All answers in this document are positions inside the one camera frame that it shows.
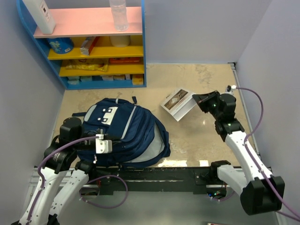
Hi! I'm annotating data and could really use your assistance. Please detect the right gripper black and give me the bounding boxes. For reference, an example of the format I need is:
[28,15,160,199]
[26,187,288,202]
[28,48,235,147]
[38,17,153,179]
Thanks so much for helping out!
[192,90,222,120]

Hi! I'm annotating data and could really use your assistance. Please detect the white coffee photo book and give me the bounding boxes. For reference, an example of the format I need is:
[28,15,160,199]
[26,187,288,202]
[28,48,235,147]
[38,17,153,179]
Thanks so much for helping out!
[160,88,196,121]

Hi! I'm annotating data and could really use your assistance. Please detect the navy blue student backpack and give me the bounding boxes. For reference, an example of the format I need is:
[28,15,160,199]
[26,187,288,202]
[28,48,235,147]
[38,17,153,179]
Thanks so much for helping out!
[72,97,171,168]

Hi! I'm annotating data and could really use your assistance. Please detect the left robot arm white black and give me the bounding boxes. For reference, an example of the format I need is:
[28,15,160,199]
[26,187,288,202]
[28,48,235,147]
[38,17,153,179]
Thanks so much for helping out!
[15,117,97,225]

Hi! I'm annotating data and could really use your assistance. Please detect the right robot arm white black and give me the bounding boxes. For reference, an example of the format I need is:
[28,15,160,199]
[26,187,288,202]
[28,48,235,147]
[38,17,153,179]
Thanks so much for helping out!
[193,91,285,215]

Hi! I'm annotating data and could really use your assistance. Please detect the yellow snack packet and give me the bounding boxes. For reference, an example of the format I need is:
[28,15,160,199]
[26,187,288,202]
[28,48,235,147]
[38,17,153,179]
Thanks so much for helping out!
[66,59,109,72]

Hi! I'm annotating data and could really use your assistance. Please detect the blue shelf unit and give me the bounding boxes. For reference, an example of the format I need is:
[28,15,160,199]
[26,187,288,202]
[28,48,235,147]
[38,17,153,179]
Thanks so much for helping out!
[16,0,147,90]

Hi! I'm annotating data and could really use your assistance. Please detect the red flat box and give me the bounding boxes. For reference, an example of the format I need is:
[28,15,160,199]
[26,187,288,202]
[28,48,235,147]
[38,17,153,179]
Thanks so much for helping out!
[109,57,141,64]

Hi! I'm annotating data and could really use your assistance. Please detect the blue snack canister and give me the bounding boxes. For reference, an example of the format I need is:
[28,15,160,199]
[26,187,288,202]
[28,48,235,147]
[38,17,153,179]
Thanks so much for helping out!
[47,37,74,54]

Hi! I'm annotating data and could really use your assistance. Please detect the orange white carton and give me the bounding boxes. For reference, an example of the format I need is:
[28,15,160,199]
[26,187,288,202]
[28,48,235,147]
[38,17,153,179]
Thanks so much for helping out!
[80,37,99,56]

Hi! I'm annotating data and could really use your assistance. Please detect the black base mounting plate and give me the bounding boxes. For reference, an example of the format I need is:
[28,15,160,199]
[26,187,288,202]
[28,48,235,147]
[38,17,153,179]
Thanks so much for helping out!
[83,167,232,196]

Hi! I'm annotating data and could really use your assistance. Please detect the white cylindrical jar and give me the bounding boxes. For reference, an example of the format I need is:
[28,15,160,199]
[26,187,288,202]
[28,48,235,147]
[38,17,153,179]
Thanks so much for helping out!
[110,36,131,47]

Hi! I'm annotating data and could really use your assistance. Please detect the white rectangular device box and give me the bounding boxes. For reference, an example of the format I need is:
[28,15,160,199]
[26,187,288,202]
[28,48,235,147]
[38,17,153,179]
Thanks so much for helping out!
[23,0,56,34]

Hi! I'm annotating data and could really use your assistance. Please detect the clear plastic water bottle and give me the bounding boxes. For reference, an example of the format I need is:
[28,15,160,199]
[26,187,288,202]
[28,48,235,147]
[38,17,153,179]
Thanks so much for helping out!
[109,0,129,32]

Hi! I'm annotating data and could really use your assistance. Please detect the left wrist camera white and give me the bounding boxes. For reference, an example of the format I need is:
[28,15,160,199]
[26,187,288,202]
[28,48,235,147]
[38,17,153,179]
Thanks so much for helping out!
[95,134,113,154]

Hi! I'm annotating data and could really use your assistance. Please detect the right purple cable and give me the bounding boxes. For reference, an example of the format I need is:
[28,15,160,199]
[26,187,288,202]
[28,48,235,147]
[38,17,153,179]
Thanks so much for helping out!
[210,87,300,222]

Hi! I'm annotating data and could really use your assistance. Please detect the aluminium rail frame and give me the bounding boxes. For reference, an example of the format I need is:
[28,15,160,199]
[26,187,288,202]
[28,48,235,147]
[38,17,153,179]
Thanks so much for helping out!
[17,62,288,225]

